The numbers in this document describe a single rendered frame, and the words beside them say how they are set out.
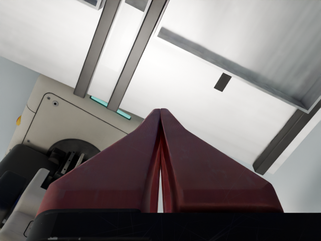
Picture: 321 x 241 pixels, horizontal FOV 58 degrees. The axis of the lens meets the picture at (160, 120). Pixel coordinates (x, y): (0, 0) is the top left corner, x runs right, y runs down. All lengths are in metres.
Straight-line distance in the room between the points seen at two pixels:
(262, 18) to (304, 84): 0.13
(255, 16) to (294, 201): 1.61
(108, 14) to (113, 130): 0.85
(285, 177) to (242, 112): 1.34
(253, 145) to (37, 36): 0.40
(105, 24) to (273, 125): 0.32
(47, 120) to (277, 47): 1.02
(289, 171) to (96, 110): 1.13
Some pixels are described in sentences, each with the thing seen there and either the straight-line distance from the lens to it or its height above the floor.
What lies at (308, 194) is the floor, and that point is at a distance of 1.96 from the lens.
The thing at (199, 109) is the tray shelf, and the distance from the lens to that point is 0.49.
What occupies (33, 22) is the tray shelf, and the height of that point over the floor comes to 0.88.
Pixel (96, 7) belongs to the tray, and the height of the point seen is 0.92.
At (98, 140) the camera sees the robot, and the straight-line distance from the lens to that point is 1.28.
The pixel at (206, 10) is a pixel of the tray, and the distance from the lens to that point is 0.44.
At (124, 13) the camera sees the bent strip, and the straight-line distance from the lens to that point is 0.44.
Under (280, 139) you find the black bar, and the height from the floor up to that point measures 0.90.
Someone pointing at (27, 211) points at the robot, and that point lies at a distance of 0.84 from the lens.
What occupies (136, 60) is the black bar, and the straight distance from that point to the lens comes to 0.44.
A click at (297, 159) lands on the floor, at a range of 1.77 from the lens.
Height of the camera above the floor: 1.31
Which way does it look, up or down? 61 degrees down
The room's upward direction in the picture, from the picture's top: 174 degrees counter-clockwise
